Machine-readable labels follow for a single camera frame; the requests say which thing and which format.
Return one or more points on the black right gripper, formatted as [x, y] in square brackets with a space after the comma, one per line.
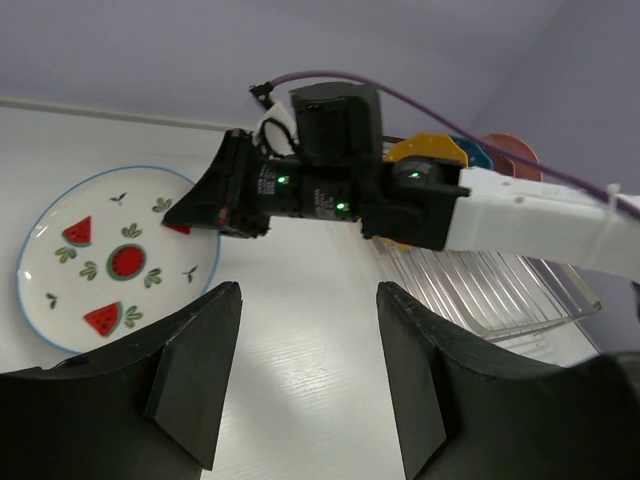
[336, 172]

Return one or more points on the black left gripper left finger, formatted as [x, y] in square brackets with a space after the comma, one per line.
[146, 406]

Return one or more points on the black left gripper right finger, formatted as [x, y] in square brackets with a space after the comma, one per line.
[465, 408]

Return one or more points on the white watermelon pattern plate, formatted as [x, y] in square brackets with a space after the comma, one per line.
[99, 264]

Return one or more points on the yellow dotted plate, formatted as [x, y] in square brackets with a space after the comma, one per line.
[438, 146]

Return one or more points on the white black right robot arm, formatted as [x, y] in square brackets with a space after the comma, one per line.
[591, 231]

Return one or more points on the maroon dotted plate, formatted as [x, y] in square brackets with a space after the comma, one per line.
[503, 165]

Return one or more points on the blue dotted plate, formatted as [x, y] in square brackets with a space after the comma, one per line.
[477, 157]

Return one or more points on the pink plate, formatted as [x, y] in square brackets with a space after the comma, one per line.
[514, 145]

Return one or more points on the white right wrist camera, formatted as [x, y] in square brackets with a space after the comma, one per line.
[275, 134]

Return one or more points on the clear wire dish rack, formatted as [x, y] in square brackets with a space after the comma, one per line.
[497, 296]

